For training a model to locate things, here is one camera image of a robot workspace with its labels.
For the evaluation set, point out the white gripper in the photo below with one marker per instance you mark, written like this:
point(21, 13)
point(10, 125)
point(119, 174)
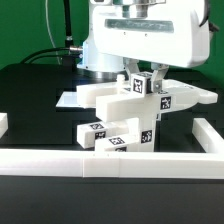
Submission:
point(169, 32)

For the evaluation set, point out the white chair back frame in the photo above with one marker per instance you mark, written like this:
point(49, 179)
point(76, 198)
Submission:
point(115, 102)

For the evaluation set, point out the white chair seat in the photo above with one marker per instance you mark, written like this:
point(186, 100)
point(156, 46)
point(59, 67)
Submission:
point(143, 127)

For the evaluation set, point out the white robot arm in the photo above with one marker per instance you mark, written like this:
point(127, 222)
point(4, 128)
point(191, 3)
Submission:
point(94, 60)

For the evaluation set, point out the white U-shaped obstacle fence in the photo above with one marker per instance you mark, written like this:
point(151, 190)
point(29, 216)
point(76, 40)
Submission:
point(206, 165)

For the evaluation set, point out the white part left edge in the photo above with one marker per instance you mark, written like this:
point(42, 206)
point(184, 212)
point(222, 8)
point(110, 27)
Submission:
point(3, 124)

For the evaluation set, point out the white marker base plate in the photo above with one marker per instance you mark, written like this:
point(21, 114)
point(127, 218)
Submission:
point(67, 100)

